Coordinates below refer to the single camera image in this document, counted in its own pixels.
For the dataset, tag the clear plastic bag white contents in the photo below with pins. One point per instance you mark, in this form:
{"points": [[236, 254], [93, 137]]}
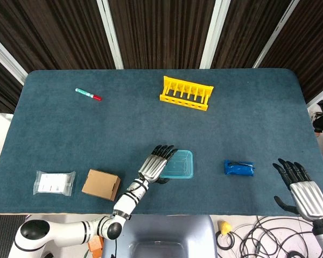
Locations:
{"points": [[53, 183]]}

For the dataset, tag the brown cardboard box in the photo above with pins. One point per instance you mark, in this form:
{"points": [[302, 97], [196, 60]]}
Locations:
{"points": [[101, 184]]}

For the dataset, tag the clear teal plastic container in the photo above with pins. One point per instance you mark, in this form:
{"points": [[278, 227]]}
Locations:
{"points": [[178, 164]]}

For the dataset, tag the yellow plug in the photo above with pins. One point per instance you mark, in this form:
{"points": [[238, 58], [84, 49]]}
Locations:
{"points": [[224, 228]]}

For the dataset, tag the grey robot base cover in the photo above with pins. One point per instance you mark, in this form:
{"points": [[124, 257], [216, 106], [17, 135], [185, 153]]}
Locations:
{"points": [[158, 236]]}

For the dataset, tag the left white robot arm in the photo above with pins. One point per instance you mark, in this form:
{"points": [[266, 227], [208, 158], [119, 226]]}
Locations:
{"points": [[78, 223]]}

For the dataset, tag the green marker red cap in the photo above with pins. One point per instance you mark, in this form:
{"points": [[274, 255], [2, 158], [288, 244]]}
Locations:
{"points": [[88, 94]]}

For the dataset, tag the blue wrapped packet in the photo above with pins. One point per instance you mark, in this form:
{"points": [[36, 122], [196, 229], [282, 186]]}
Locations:
{"points": [[239, 168]]}

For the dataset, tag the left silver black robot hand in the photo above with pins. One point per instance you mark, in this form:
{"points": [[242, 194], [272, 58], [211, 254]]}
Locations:
{"points": [[152, 166]]}

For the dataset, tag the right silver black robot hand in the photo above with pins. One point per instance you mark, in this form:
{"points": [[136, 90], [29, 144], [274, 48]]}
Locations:
{"points": [[307, 195]]}

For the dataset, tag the blue table cloth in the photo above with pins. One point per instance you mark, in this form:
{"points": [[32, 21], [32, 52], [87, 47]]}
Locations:
{"points": [[161, 121]]}

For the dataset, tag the yellow plastic tube rack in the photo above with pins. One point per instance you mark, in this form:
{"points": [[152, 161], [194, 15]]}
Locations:
{"points": [[187, 92]]}

